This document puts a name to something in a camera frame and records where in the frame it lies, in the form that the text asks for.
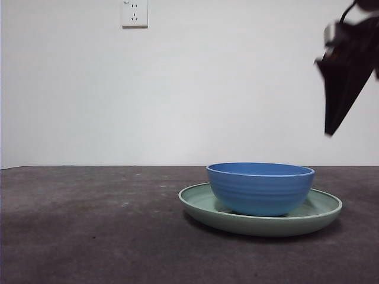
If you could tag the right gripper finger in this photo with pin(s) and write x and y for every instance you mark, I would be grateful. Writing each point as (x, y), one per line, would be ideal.
(340, 94)

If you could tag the blue ribbed bowl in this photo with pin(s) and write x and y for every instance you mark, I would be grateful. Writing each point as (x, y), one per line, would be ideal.
(260, 192)

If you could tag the green round plate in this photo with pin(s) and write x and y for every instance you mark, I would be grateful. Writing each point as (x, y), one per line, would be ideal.
(266, 227)

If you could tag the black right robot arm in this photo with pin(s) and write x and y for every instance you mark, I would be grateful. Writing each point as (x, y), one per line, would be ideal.
(365, 32)

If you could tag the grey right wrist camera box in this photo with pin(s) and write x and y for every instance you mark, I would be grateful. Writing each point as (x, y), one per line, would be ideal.
(330, 33)

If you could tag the white wall socket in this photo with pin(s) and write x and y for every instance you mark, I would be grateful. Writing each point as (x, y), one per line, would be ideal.
(135, 14)

